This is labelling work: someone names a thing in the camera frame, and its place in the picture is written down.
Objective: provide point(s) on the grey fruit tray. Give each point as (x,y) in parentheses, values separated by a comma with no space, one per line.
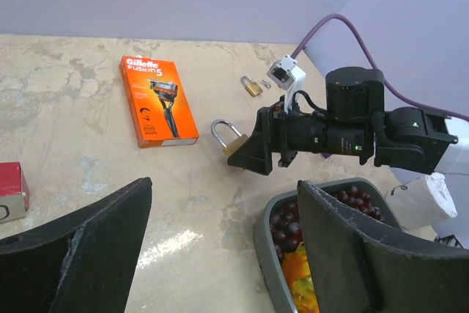
(268,260)

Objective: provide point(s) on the large brass padlock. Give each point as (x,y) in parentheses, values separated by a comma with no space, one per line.
(228,136)

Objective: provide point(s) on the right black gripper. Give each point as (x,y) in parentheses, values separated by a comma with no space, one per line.
(279,132)

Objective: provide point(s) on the orange horned melon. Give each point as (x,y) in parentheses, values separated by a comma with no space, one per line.
(296,271)

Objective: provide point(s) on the orange razor box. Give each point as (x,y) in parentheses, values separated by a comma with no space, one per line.
(161,114)

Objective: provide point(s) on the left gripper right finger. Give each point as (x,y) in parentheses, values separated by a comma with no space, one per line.
(359,264)

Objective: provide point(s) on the red toothpaste box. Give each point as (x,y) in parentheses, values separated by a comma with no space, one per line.
(14,192)

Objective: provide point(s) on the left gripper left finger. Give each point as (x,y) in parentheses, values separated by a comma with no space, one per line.
(81,262)

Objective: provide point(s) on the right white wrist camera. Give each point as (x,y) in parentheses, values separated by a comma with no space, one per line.
(289,76)

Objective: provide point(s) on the dark red grapes bunch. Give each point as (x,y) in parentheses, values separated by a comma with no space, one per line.
(285,225)

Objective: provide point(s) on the small loose silver key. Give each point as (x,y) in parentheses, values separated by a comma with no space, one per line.
(266,84)

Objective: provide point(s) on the small brass padlock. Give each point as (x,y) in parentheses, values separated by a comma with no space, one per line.
(251,86)

